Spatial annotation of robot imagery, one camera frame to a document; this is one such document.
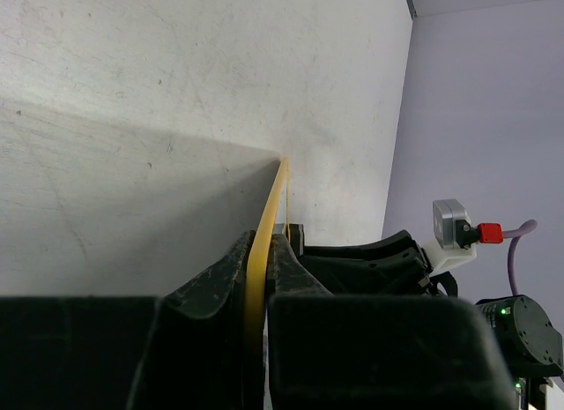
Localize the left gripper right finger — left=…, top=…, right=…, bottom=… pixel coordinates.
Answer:
left=267, top=235, right=516, bottom=409

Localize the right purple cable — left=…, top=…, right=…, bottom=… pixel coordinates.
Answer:
left=501, top=219, right=539, bottom=296

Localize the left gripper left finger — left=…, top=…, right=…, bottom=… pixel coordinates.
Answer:
left=1, top=231, right=255, bottom=409

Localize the yellow framed whiteboard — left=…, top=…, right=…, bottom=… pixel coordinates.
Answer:
left=243, top=157, right=290, bottom=382

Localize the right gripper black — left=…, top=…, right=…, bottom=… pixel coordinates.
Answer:
left=275, top=224, right=459, bottom=298

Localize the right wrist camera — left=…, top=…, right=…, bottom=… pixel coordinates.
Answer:
left=423, top=198, right=505, bottom=277

